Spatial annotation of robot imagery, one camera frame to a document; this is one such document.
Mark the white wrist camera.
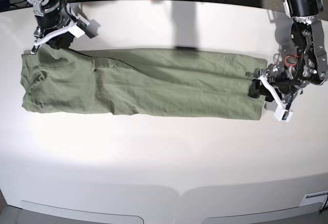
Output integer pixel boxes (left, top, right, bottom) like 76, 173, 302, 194
274, 107, 293, 123
68, 17, 90, 38

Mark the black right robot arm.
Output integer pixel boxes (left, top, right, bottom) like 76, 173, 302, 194
27, 0, 76, 41

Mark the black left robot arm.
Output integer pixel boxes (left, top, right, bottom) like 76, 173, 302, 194
248, 0, 327, 103

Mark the green T-shirt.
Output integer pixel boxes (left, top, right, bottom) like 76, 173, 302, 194
20, 46, 267, 120

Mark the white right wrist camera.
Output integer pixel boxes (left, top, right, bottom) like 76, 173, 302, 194
68, 17, 90, 38

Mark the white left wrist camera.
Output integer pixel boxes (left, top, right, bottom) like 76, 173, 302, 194
274, 107, 293, 123

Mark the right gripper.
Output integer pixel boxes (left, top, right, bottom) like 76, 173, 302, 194
34, 26, 74, 50

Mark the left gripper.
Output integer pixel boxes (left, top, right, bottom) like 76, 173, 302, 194
245, 65, 305, 102

